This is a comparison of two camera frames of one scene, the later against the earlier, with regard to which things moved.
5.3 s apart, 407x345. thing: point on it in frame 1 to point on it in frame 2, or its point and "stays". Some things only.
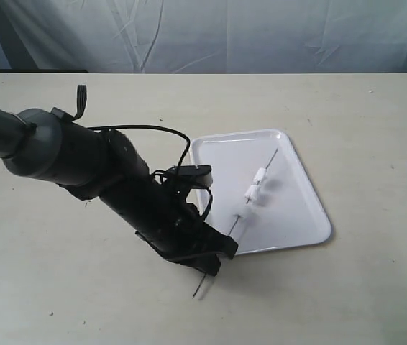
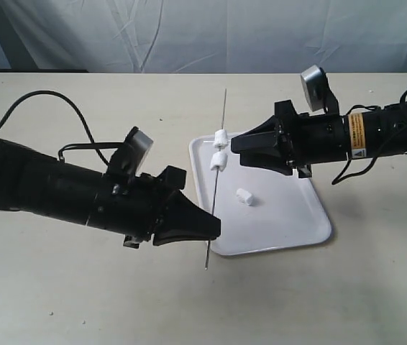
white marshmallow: [252, 192] to [219, 159]
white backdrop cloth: [205, 37] stays
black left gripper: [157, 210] to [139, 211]
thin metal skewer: [237, 219] to [216, 179]
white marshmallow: [260, 175] to [221, 139]
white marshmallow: [243, 216] to [244, 197]
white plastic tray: [262, 197] stays
